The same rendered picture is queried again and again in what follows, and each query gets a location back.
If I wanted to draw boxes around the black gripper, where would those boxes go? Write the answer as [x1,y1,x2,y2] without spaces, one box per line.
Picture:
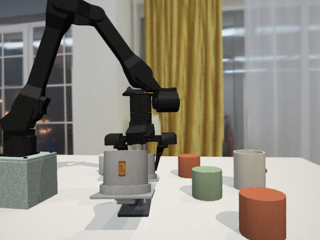
[104,113,177,171]

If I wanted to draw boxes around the beige cylinder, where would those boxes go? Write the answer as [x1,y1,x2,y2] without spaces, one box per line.
[99,154,104,176]

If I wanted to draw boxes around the brown cylinder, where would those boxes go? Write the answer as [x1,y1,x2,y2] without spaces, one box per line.
[238,187,286,240]
[178,154,201,178]

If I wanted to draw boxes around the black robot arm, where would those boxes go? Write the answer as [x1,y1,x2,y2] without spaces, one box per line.
[0,0,180,157]

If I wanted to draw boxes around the green cylinder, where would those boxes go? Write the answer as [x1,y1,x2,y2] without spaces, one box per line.
[192,166,223,201]

